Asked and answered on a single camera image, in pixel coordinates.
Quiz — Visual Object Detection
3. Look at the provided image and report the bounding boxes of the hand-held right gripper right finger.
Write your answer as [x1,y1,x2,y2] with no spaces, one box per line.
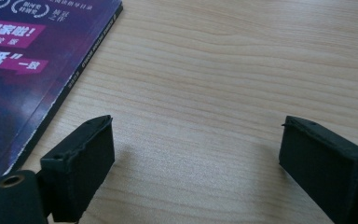
[278,115,358,224]

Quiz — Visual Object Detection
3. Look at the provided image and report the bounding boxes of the purple cover book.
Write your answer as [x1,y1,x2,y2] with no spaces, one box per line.
[0,0,124,197]

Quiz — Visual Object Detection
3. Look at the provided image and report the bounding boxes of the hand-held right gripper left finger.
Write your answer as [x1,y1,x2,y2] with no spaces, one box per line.
[36,114,116,224]

